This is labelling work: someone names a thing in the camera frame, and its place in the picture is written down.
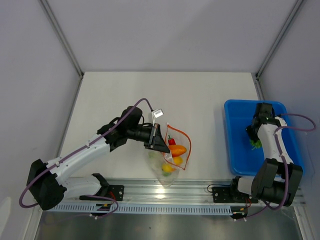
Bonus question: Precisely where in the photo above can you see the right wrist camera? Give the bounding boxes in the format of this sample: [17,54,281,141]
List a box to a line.
[275,116,287,127]

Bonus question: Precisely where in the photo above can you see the white slotted cable duct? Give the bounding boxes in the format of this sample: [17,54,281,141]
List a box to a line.
[50,202,233,216]

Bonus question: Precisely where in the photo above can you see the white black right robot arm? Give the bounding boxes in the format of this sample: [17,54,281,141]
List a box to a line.
[224,100,304,209]

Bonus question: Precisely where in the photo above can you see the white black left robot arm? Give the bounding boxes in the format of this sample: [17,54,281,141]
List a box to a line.
[26,106,170,211]

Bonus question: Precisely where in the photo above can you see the red orange mango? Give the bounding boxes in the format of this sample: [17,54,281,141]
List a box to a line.
[168,144,187,157]

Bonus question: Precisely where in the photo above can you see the blue plastic bin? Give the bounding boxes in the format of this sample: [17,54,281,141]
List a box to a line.
[224,99,305,176]

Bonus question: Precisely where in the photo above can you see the aluminium frame post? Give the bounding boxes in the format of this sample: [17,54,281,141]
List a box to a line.
[254,0,307,78]
[37,0,85,78]

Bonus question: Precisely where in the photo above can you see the aluminium mounting rail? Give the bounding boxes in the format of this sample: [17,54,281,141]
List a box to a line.
[33,177,306,206]

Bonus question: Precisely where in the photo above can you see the white cauliflower green leaves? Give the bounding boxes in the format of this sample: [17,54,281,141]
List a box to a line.
[146,150,171,179]

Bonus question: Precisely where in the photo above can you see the right aluminium frame post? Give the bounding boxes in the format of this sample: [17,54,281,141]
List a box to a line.
[254,0,307,78]

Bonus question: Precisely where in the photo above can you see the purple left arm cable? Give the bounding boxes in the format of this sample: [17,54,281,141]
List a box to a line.
[18,98,155,209]

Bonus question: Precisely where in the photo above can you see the clear zip bag red zipper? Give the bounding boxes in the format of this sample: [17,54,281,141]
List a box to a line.
[146,123,192,188]

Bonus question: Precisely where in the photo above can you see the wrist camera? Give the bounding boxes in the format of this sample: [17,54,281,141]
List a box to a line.
[150,108,164,125]
[275,116,287,127]

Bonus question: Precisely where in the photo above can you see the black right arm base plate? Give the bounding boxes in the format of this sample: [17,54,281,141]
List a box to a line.
[207,184,259,204]

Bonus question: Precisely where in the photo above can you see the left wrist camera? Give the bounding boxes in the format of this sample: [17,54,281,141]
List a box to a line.
[150,108,164,125]

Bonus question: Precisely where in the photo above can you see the orange yellow mango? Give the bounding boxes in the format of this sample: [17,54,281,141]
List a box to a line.
[161,156,184,173]

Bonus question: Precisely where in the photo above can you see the green grape bunch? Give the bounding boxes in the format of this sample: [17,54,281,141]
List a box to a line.
[250,140,262,150]

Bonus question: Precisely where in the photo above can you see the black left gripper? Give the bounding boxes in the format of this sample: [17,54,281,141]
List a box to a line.
[127,123,170,154]

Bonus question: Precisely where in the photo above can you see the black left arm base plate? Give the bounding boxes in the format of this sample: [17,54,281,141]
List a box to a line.
[79,185,124,201]

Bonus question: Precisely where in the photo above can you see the red chili pepper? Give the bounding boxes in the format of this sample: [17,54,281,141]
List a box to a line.
[167,135,176,146]

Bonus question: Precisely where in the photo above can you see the left aluminium frame post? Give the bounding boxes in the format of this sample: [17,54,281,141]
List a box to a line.
[37,0,85,78]

